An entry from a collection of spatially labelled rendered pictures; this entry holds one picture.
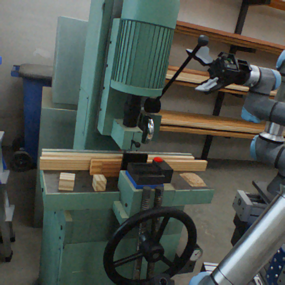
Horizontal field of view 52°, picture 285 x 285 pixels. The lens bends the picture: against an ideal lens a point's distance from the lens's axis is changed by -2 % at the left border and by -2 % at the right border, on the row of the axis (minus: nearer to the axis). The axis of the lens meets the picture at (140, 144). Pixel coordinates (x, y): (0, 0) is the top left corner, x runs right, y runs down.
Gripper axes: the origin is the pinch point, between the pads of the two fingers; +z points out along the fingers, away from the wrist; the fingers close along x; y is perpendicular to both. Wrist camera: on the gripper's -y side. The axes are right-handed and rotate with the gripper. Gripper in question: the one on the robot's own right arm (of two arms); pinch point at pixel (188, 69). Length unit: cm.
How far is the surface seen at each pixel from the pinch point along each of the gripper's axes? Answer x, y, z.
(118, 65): -4.1, -8.0, 20.5
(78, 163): 19.8, -33.3, 28.8
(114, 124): 6.2, -28.8, 15.7
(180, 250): 52, -45, -12
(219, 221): 28, -155, -119
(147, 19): -10.0, 7.0, 15.9
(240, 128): -77, -174, -193
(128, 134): 13.7, -21.4, 13.9
